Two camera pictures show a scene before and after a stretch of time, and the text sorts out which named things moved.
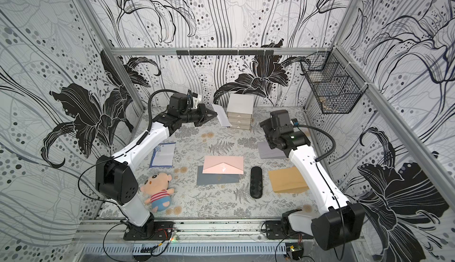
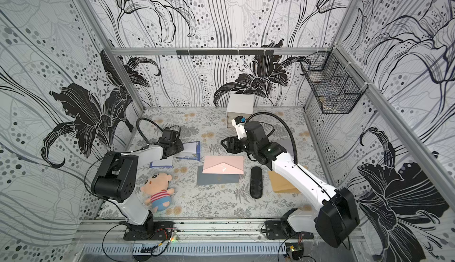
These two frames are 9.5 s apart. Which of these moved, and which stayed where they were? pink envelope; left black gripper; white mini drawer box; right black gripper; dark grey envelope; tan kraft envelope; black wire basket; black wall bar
Moved: right black gripper; left black gripper
Stayed: pink envelope; dark grey envelope; white mini drawer box; black wire basket; tan kraft envelope; black wall bar
